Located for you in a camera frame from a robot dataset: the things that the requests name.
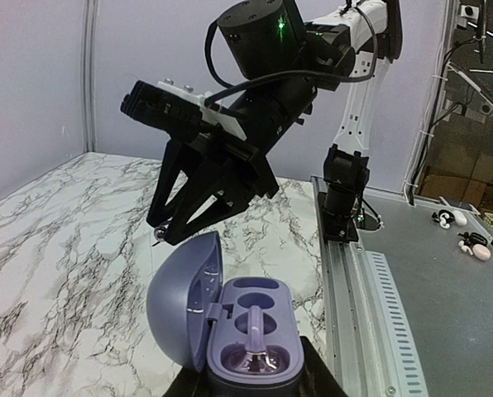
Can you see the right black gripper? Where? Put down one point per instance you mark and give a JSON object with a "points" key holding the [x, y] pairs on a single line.
{"points": [[191, 193]]}

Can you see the pink charging case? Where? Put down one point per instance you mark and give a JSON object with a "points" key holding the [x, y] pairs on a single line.
{"points": [[481, 252]]}

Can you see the left aluminium frame post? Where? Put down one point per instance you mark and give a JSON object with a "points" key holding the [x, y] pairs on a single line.
{"points": [[88, 49]]}

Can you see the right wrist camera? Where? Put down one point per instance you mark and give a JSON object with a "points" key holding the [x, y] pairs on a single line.
{"points": [[177, 111]]}

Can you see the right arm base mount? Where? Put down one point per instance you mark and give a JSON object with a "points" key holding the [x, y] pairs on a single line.
{"points": [[345, 229]]}

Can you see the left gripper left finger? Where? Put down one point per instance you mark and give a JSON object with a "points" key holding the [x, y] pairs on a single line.
{"points": [[188, 383]]}

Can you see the front aluminium rail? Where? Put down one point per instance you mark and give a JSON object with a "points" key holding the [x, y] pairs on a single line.
{"points": [[370, 346]]}

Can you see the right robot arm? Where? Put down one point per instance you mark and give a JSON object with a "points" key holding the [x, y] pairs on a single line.
{"points": [[269, 40]]}

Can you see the black white earbud set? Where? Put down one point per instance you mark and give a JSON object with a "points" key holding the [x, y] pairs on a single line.
{"points": [[446, 218]]}

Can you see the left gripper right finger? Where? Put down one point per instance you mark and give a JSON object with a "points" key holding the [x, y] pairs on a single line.
{"points": [[316, 379]]}

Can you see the grey blue charging case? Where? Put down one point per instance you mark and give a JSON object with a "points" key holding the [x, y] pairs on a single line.
{"points": [[197, 318]]}

